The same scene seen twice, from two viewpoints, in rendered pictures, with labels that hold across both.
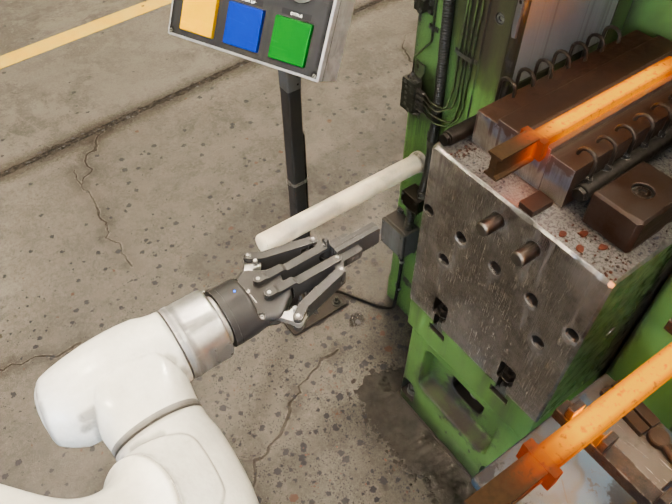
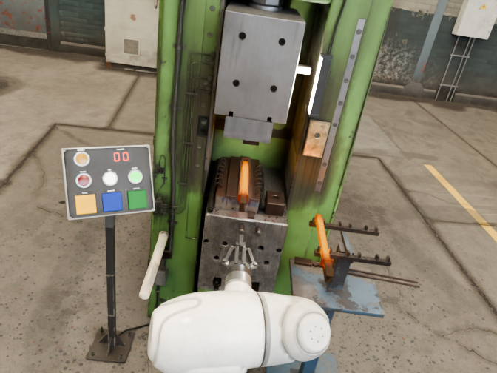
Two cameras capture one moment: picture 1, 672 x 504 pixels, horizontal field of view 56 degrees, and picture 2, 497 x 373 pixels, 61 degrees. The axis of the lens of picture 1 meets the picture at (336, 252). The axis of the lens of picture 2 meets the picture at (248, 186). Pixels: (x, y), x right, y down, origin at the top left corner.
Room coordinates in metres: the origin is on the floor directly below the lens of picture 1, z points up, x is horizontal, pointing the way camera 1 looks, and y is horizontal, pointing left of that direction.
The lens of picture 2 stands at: (-0.16, 1.07, 1.97)
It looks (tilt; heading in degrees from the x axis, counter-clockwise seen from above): 29 degrees down; 303
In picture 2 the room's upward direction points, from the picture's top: 9 degrees clockwise
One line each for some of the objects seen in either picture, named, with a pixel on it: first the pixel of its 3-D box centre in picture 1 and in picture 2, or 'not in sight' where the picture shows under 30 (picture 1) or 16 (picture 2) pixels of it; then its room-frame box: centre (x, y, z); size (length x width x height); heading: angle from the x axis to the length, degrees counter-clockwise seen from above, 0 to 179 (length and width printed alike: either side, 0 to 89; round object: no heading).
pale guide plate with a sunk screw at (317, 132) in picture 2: not in sight; (316, 138); (0.59, -0.58, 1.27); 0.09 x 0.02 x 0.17; 36
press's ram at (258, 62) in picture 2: not in sight; (267, 60); (0.85, -0.49, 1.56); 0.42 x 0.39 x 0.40; 126
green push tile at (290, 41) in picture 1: (291, 41); (137, 199); (1.01, 0.08, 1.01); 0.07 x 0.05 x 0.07; 61
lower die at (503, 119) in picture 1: (604, 105); (238, 180); (0.89, -0.46, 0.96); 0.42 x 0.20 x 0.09; 126
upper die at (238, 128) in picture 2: not in sight; (248, 112); (0.89, -0.46, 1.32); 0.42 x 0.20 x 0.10; 126
